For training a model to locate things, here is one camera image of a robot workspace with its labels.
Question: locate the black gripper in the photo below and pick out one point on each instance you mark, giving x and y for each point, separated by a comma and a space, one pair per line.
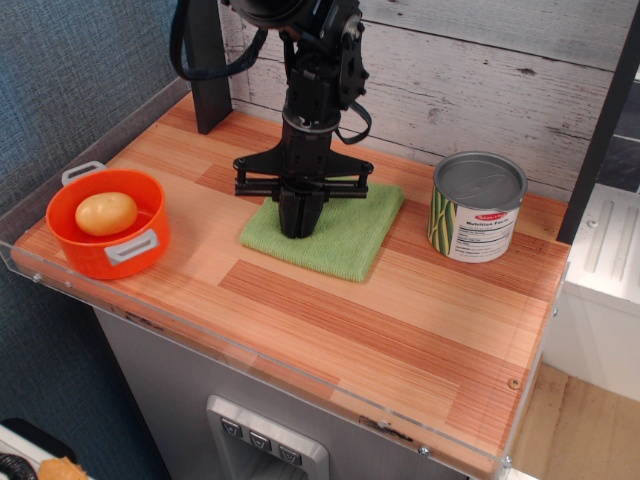
301, 164

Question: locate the green cloth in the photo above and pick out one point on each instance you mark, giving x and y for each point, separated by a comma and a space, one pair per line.
346, 238

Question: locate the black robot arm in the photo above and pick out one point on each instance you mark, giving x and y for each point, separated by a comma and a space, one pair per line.
322, 43

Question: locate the toy corn can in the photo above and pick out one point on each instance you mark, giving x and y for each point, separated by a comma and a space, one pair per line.
475, 204

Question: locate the orange toy pot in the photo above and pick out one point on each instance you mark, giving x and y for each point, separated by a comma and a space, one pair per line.
121, 254

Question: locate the yellow toy potato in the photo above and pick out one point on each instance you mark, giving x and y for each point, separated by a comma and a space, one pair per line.
106, 213

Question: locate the grey toy fridge cabinet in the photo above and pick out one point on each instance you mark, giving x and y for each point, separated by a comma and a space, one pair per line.
171, 384

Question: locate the silver dispenser panel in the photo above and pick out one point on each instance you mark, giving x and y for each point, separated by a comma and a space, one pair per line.
251, 446

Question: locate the clear acrylic table guard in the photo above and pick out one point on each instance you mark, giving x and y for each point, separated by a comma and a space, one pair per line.
434, 355

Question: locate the white toy sink unit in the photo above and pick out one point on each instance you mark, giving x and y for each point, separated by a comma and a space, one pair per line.
593, 333

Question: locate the orange object bottom left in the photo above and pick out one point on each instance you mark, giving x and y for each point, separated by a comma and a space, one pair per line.
60, 469

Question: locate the dark grey vertical post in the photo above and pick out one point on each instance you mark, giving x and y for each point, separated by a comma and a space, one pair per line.
205, 50

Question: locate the dark right vertical post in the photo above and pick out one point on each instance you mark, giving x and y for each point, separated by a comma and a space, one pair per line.
611, 111

